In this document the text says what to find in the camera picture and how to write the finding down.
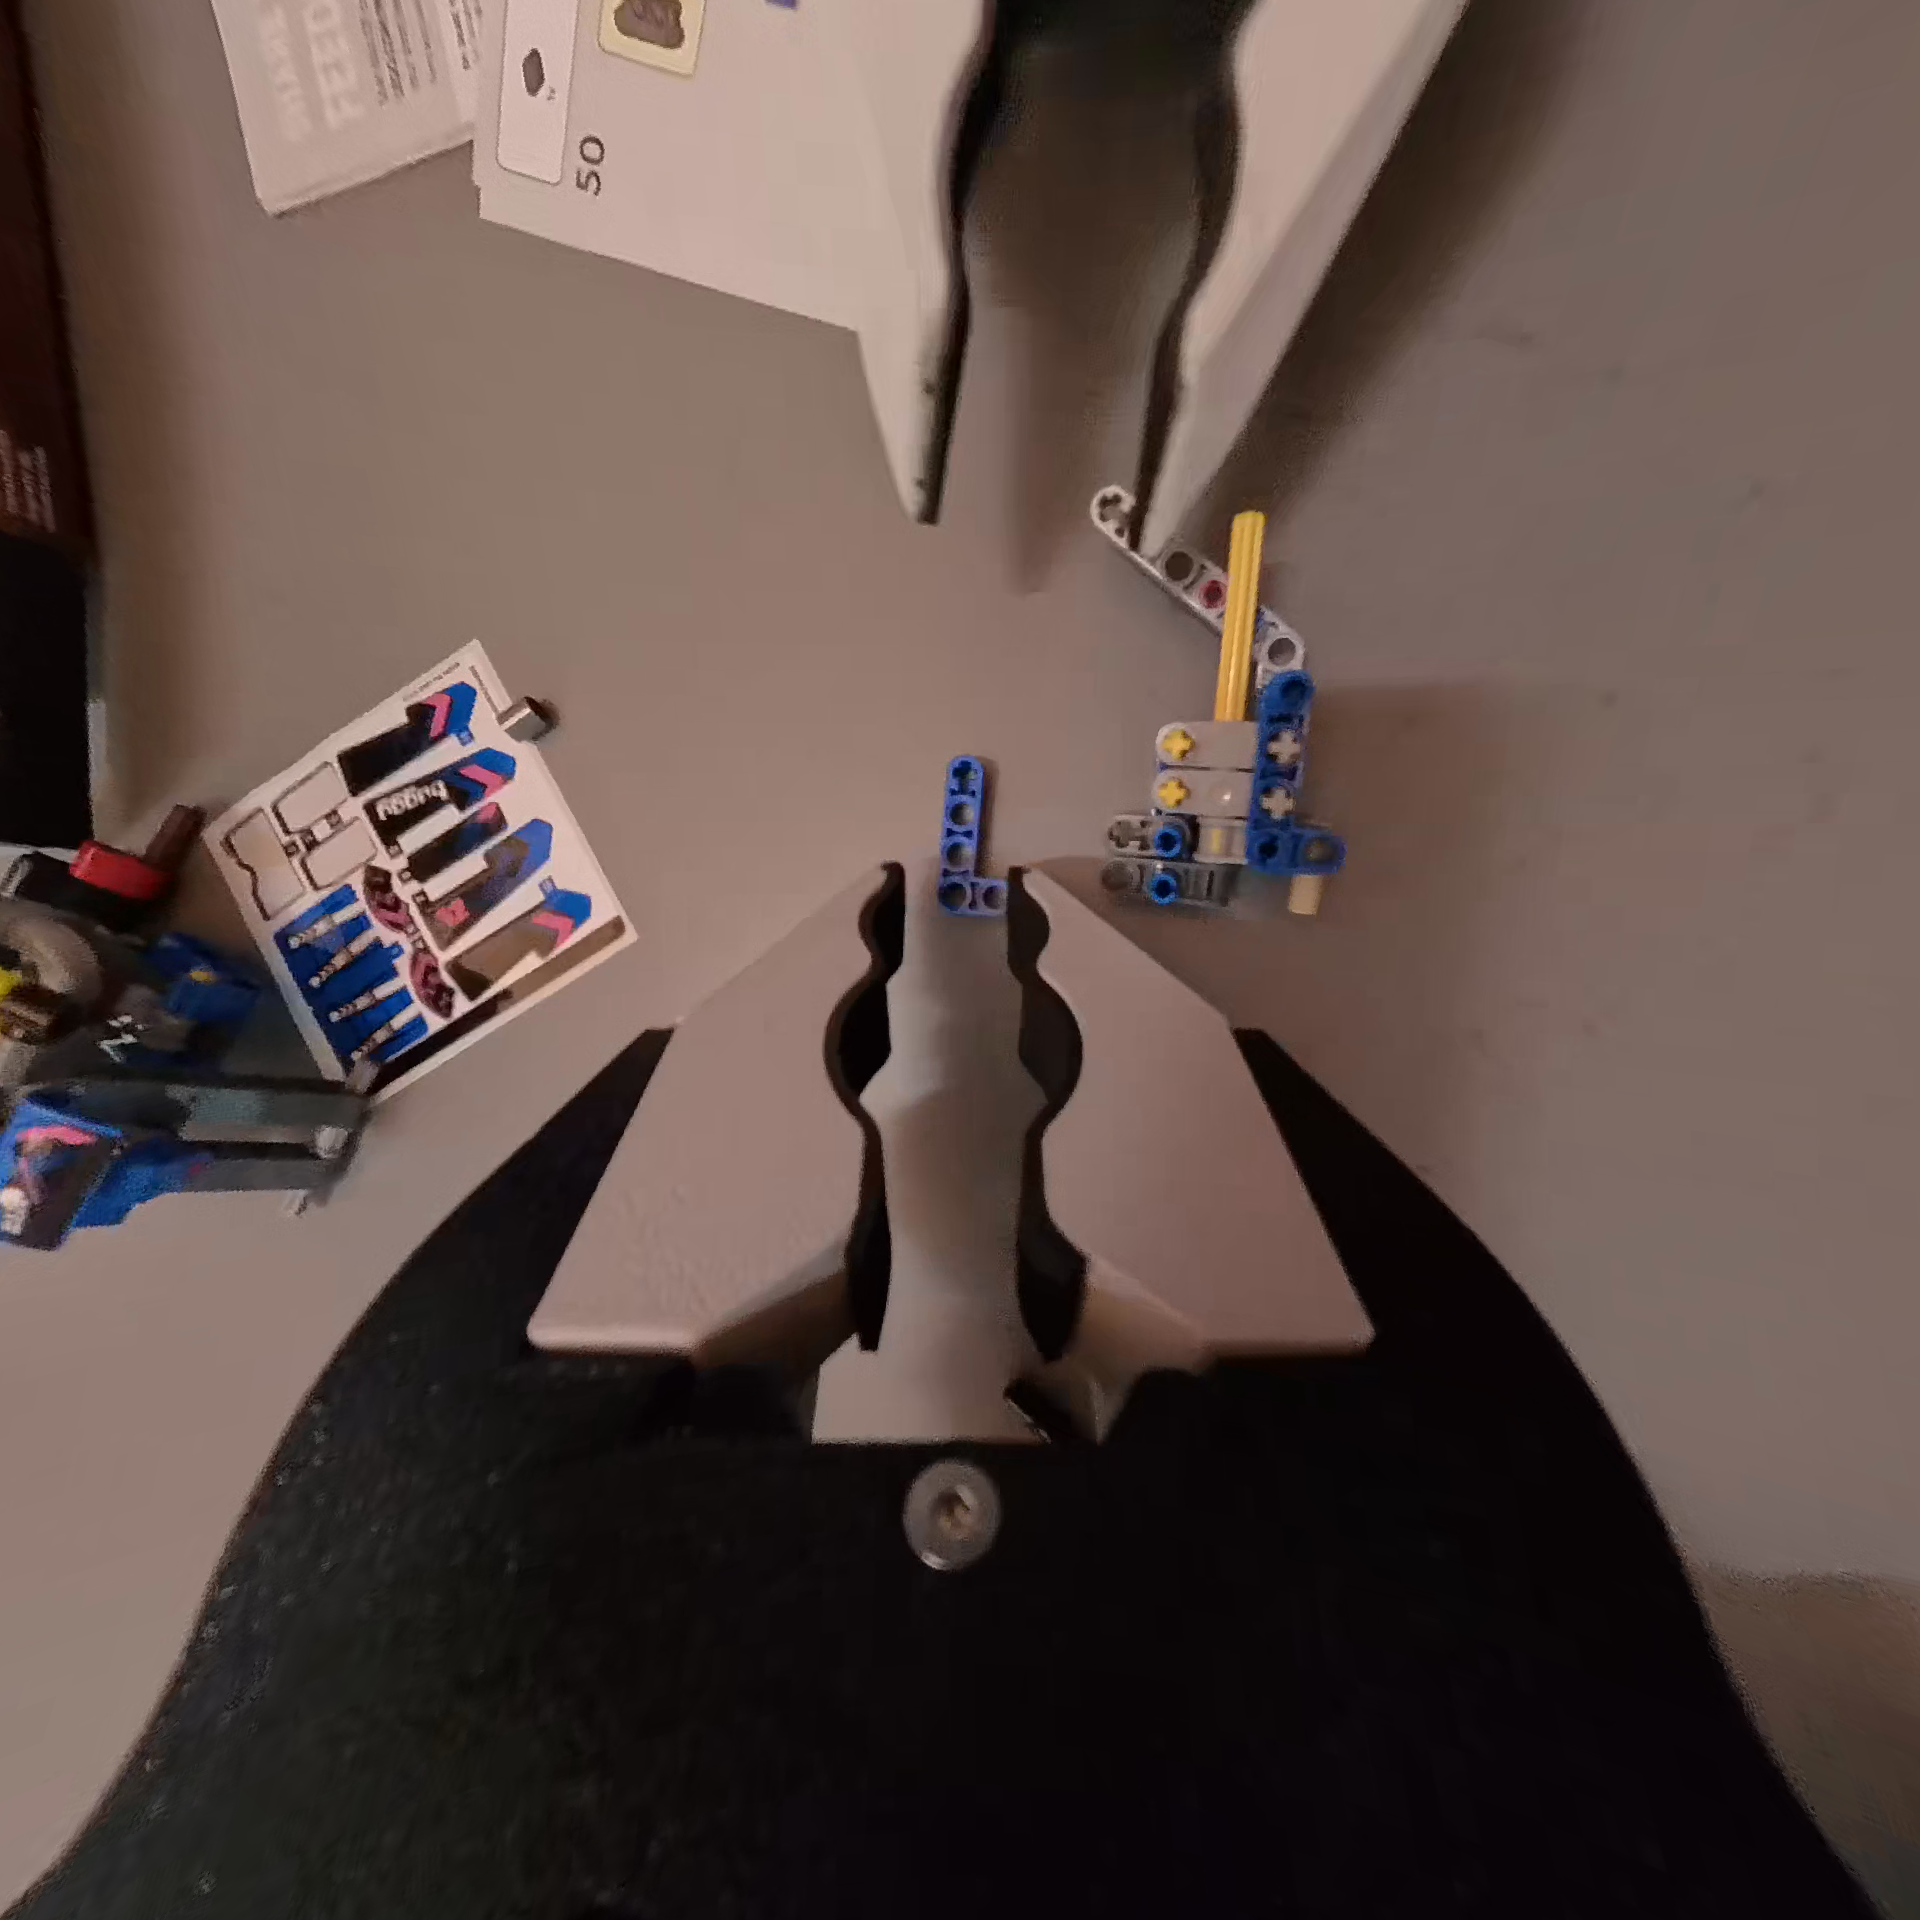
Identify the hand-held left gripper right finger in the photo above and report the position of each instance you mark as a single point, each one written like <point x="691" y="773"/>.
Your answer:
<point x="1217" y="1197"/>

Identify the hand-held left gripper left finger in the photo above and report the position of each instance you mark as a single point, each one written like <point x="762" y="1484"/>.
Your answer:
<point x="705" y="1197"/>

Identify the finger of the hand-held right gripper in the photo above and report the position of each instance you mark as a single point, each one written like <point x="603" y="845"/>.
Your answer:
<point x="916" y="225"/>
<point x="1319" y="148"/>

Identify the blue grey lego sub-assembly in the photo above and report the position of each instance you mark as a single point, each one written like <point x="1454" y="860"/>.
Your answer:
<point x="1243" y="781"/>

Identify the blue L-shaped lego liftarm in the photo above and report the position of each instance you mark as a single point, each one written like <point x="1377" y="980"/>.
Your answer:
<point x="964" y="833"/>

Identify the lego instruction booklet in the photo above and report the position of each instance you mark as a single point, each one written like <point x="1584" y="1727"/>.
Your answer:
<point x="720" y="168"/>

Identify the lego sticker sheet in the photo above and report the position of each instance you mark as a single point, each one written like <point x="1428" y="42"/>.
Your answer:
<point x="419" y="869"/>

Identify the small dark lego pin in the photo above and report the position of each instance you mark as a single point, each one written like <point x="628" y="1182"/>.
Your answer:
<point x="530" y="716"/>

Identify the partly built lego car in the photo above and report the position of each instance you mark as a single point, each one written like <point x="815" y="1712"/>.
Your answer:
<point x="123" y="1081"/>

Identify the lego set box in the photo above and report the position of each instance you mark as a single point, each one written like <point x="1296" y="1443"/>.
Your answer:
<point x="39" y="375"/>

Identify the feedback leaflet with minifigure print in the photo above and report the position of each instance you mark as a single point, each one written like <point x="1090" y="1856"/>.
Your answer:
<point x="344" y="87"/>

